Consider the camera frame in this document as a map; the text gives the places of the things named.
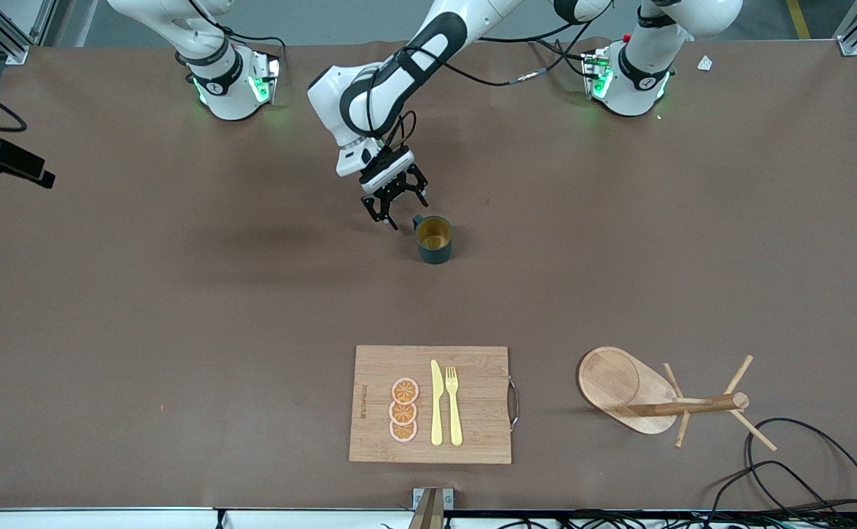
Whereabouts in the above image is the dark green cup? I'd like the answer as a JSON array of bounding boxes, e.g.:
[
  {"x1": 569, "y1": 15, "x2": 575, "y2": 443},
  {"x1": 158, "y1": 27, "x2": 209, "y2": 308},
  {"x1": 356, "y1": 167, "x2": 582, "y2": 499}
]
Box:
[{"x1": 412, "y1": 215, "x2": 453, "y2": 265}]

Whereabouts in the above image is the left arm base connector block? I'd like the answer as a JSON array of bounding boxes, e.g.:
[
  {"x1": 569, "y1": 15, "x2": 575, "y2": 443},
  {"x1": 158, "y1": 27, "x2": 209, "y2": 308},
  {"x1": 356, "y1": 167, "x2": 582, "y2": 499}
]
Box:
[{"x1": 582, "y1": 48, "x2": 614, "y2": 100}]

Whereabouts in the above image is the right arm base connector block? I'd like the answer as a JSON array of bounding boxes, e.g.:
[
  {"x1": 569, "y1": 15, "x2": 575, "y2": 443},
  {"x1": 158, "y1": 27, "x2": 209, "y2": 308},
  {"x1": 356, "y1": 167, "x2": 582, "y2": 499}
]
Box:
[{"x1": 248, "y1": 50, "x2": 282, "y2": 105}]

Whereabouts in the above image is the wooden mug rack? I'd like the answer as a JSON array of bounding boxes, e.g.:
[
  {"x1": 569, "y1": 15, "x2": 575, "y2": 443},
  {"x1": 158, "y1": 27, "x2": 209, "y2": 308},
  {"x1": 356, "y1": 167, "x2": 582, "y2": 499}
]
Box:
[{"x1": 577, "y1": 346, "x2": 778, "y2": 451}]

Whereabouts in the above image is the yellow plastic knife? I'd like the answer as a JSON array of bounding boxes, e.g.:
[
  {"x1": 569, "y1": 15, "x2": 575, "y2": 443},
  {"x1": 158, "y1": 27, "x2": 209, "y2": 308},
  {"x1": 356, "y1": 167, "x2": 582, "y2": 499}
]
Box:
[{"x1": 430, "y1": 359, "x2": 444, "y2": 447}]

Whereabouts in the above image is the yellow plastic fork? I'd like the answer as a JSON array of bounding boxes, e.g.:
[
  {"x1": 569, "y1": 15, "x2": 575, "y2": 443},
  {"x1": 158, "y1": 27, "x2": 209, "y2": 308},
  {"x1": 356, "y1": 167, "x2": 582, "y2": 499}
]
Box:
[{"x1": 446, "y1": 366, "x2": 464, "y2": 447}]

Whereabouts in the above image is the bamboo cutting board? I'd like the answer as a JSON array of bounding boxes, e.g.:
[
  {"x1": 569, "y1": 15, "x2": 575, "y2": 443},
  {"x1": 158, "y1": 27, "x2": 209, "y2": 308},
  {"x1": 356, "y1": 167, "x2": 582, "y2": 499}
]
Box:
[{"x1": 349, "y1": 345, "x2": 521, "y2": 465}]

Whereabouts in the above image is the right arm base black cable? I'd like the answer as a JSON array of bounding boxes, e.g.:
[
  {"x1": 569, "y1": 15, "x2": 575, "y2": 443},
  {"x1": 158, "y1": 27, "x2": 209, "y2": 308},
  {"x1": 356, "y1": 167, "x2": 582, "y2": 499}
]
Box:
[{"x1": 189, "y1": 0, "x2": 287, "y2": 60}]

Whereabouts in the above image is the arm base black cable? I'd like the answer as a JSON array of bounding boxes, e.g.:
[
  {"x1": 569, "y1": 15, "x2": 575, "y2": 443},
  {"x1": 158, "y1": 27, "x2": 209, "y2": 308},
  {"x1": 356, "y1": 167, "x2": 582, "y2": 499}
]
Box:
[
  {"x1": 189, "y1": 0, "x2": 287, "y2": 60},
  {"x1": 527, "y1": 37, "x2": 594, "y2": 78}
]

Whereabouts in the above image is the left arm base black cable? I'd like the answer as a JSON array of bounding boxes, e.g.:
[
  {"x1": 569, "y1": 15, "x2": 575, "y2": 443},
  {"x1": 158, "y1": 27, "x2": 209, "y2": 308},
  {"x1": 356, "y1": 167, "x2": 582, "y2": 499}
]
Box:
[{"x1": 527, "y1": 37, "x2": 594, "y2": 78}]

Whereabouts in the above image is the metal bracket with wood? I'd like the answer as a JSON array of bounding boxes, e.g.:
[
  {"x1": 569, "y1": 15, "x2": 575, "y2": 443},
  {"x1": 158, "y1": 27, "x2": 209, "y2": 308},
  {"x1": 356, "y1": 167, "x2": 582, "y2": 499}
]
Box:
[{"x1": 408, "y1": 487, "x2": 455, "y2": 529}]

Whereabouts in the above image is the black floor cable large loop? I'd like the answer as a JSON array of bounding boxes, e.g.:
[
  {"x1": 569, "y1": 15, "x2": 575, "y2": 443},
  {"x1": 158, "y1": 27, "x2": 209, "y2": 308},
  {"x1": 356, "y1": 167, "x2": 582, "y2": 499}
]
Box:
[{"x1": 745, "y1": 417, "x2": 857, "y2": 526}]

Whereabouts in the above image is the black floor cable small loop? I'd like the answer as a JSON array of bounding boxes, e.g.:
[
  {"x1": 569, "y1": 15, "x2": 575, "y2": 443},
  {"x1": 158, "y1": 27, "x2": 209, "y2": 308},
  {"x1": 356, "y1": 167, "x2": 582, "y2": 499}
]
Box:
[{"x1": 704, "y1": 461, "x2": 851, "y2": 526}]

